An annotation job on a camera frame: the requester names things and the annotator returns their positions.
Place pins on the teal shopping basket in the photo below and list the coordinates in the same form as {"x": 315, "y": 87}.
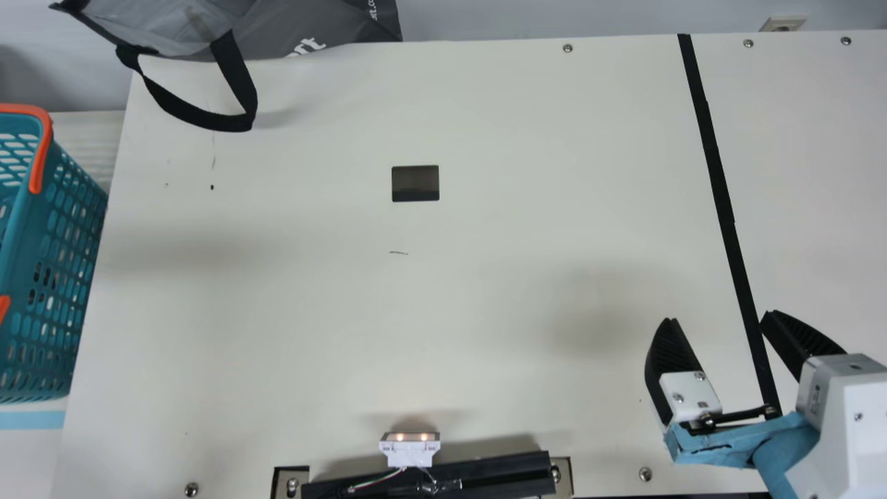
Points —
{"x": 48, "y": 277}

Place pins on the black strip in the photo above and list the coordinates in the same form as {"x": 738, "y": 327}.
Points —
{"x": 721, "y": 201}

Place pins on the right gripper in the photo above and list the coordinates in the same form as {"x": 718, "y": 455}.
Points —
{"x": 755, "y": 440}

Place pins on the small square scanner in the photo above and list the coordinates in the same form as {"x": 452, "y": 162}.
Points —
{"x": 415, "y": 184}

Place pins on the small white device with lights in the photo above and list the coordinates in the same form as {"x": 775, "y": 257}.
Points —
{"x": 409, "y": 447}

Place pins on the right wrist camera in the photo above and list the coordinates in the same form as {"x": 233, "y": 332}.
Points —
{"x": 852, "y": 443}

